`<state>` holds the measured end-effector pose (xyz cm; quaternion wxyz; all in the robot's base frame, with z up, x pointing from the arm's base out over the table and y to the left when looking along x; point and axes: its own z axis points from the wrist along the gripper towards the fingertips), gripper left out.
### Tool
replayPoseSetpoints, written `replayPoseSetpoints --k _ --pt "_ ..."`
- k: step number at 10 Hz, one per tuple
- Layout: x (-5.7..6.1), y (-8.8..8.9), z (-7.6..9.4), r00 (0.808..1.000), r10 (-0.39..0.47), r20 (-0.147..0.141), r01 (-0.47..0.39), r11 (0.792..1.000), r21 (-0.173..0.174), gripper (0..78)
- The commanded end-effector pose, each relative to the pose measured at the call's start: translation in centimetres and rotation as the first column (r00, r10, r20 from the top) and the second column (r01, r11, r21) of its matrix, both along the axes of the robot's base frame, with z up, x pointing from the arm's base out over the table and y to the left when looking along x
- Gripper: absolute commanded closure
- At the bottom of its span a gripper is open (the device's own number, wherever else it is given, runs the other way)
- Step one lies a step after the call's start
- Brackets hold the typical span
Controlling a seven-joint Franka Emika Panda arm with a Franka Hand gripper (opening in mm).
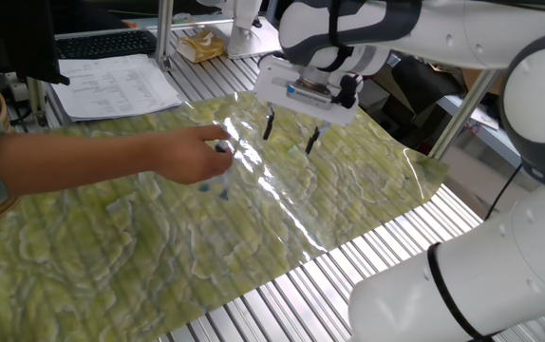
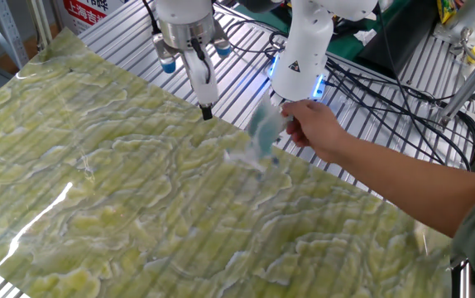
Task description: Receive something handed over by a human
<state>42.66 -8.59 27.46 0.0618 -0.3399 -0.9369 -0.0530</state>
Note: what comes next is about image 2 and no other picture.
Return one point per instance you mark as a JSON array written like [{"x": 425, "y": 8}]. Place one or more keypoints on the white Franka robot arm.
[{"x": 303, "y": 41}]

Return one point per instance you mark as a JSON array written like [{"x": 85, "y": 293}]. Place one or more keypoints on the person's bare forearm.
[{"x": 411, "y": 186}]

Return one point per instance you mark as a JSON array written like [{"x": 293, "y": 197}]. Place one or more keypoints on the red white printed box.
[{"x": 84, "y": 12}]

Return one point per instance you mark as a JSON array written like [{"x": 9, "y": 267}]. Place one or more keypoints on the perforated grey shelf upright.
[{"x": 10, "y": 29}]

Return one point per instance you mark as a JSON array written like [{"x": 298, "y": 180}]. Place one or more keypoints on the crumpled white paper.
[{"x": 365, "y": 36}]

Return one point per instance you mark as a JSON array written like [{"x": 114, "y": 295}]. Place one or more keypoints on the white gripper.
[{"x": 204, "y": 85}]

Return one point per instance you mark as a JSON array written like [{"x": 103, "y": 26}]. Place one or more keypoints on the person's bare hand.
[{"x": 316, "y": 128}]

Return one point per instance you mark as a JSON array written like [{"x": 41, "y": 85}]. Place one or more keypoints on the green marble pattern mat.
[{"x": 159, "y": 198}]

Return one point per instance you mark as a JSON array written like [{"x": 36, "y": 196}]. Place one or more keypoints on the aluminium frame post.
[
  {"x": 41, "y": 25},
  {"x": 469, "y": 85}
]

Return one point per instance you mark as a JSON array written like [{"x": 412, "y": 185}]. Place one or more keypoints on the clear plastic bag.
[{"x": 264, "y": 128}]

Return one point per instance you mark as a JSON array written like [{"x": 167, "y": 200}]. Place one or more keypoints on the green cloth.
[{"x": 345, "y": 47}]

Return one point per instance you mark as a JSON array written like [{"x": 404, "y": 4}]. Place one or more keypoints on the grey metal machine base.
[{"x": 473, "y": 18}]

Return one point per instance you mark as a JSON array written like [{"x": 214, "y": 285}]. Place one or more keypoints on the yellow snack bag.
[{"x": 446, "y": 9}]

